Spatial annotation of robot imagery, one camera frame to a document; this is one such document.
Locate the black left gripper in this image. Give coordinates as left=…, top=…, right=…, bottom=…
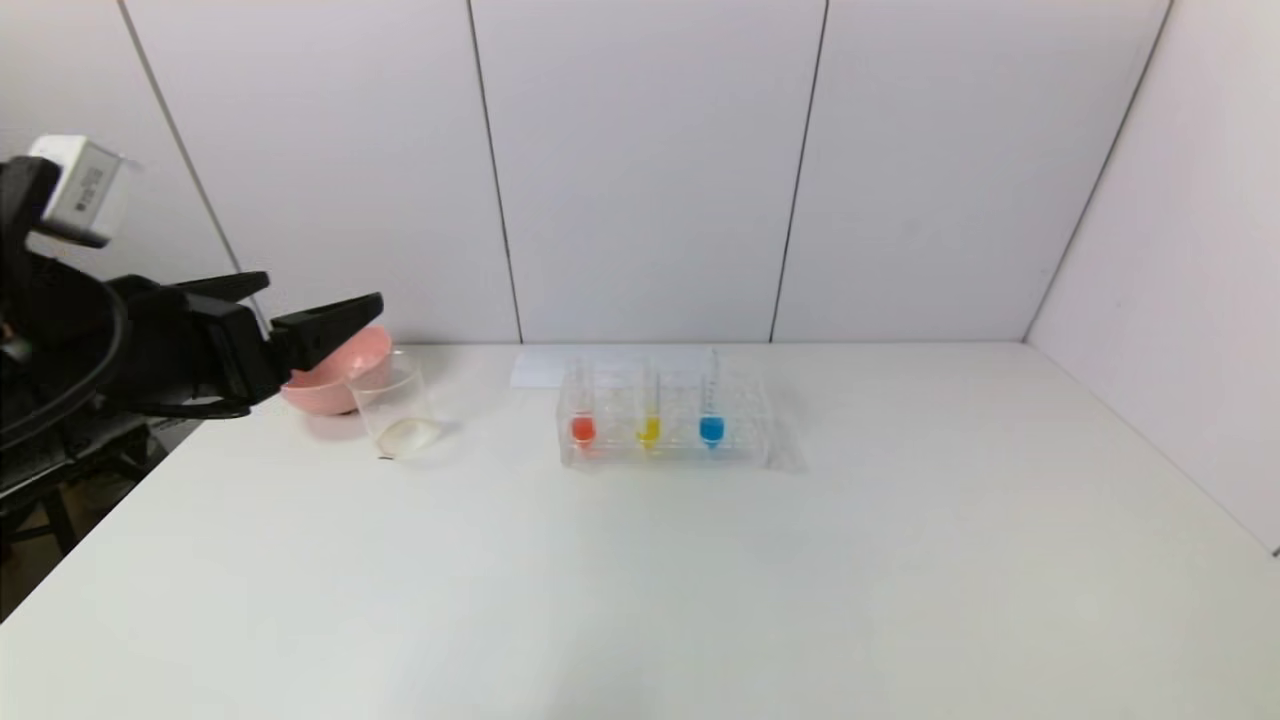
left=97, top=271, right=385, bottom=419

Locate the test tube with red pigment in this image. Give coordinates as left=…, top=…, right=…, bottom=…
left=572, top=358, right=598, bottom=449

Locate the clear glass beaker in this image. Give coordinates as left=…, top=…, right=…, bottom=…
left=346, top=350, right=442, bottom=460

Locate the clear plastic test tube rack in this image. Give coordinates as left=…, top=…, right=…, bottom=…
left=558, top=365, right=773, bottom=468

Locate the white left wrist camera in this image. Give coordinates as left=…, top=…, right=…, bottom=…
left=28, top=135, right=131, bottom=248

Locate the pink bowl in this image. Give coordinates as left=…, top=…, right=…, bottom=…
left=280, top=325, right=394, bottom=416

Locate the white paper sheet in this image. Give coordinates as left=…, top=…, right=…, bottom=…
left=510, top=347, right=716, bottom=389

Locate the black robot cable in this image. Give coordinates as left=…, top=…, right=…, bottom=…
left=0, top=285, right=131, bottom=451

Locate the test tube with blue pigment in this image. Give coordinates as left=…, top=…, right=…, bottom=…
left=699, top=348, right=725, bottom=449

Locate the test tube with yellow pigment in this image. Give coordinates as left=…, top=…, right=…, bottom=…
left=636, top=358, right=663, bottom=448

